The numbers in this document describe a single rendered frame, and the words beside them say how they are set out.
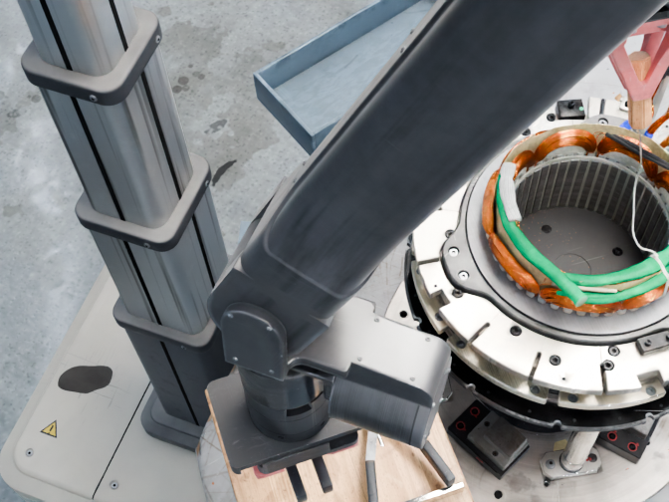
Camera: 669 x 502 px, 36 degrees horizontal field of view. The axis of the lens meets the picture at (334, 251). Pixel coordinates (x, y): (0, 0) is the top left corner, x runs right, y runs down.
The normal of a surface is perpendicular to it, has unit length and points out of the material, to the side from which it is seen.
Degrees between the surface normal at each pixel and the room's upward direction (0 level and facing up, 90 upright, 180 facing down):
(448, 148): 83
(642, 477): 0
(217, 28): 0
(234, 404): 1
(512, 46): 80
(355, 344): 9
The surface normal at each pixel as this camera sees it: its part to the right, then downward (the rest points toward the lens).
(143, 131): 0.93, 0.29
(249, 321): -0.36, 0.73
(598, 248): -0.04, -0.50
